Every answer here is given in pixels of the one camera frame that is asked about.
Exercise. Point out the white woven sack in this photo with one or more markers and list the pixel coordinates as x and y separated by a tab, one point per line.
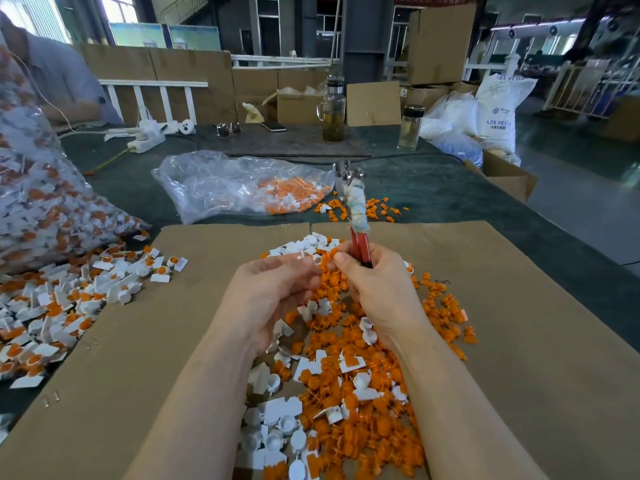
505	108

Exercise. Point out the open brown cardboard box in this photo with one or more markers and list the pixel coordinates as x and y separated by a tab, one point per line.
503	179

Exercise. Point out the large clear bag of seals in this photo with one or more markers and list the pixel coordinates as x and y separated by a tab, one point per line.
48	200

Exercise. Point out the dark steel pillar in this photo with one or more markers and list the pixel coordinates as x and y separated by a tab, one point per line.
368	40

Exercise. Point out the white railing frame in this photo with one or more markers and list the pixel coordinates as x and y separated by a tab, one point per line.
153	85

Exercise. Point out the flat brown cardboard panel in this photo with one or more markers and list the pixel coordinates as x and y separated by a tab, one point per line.
373	103

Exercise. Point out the person's left forearm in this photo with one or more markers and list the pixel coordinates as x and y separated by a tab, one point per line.
195	427

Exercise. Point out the brown cardboard sheet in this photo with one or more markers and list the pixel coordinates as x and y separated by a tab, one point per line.
100	370
570	347

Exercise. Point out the white power strip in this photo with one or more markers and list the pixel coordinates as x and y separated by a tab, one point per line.
147	140

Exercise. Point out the person's right hand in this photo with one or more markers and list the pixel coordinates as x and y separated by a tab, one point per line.
385	293

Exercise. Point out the pile of orange and white parts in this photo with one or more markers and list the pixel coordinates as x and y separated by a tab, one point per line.
345	395

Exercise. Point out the row of upright cardboard sheets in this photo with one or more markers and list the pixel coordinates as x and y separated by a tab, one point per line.
212	71

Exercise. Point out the scatter of orange offcuts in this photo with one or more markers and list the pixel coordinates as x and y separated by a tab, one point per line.
378	208

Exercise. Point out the orange white plastic piece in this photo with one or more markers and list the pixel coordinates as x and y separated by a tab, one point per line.
177	264
160	278

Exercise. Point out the glass bottle with black lid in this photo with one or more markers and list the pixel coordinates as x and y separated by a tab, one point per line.
411	127

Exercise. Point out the person's right forearm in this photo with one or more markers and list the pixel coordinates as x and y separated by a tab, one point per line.
470	430

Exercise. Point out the glass tea jar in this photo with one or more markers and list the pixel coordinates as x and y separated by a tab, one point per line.
333	108

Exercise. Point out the clear blue plastic bag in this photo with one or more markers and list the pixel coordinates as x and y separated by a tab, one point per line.
452	131

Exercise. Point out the person's left hand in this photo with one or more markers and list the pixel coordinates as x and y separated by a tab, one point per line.
265	300

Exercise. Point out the pile of assembled white-orange parts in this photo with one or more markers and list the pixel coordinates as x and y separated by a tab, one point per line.
58	305

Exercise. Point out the white metal rack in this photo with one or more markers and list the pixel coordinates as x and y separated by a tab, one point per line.
593	88

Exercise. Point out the small clear plastic bag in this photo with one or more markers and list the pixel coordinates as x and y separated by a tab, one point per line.
208	185

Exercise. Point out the tall brown cardboard box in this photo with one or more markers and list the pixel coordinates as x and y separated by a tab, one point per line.
442	43

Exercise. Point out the black phone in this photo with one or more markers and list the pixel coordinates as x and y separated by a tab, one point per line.
274	127

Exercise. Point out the open cardboard box with paper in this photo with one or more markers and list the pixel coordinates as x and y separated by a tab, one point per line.
297	107

